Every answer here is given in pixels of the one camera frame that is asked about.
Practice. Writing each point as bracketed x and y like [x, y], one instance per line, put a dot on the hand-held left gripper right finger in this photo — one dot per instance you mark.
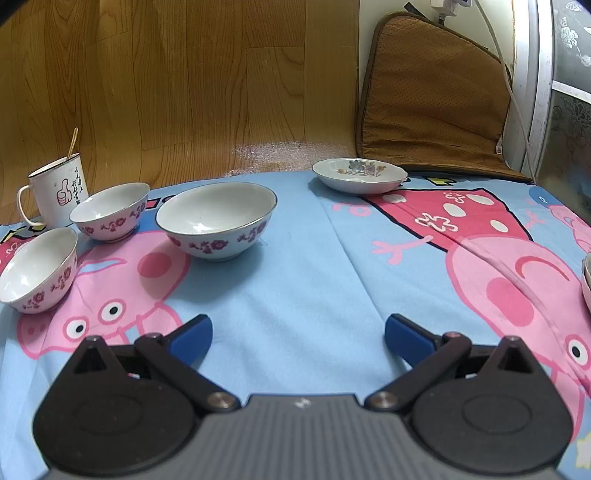
[406, 339]

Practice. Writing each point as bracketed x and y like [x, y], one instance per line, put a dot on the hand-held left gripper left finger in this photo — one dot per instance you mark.
[191, 339]

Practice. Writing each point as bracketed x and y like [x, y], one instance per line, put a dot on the large white floral bowl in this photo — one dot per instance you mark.
[217, 217]

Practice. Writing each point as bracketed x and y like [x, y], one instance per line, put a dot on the small white floral bowl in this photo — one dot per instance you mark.
[108, 207]
[34, 270]

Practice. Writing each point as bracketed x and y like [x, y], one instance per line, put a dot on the cartoon pig printed blanket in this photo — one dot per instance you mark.
[300, 277]

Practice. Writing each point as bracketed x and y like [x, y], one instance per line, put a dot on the white floral plate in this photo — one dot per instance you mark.
[360, 177]

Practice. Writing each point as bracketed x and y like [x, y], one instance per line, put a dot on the plain white bowl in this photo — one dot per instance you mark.
[587, 281]

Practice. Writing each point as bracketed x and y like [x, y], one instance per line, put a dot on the white enamel mug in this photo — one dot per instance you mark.
[55, 194]

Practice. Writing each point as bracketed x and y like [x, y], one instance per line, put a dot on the brown seat cushion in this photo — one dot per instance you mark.
[434, 97]

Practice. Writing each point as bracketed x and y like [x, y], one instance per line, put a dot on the wooden headboard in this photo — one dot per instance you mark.
[184, 83]

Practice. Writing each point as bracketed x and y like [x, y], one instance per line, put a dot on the frosted floral glass door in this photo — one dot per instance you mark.
[568, 92]

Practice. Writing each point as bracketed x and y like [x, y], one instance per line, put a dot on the white power plug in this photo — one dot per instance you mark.
[450, 7]

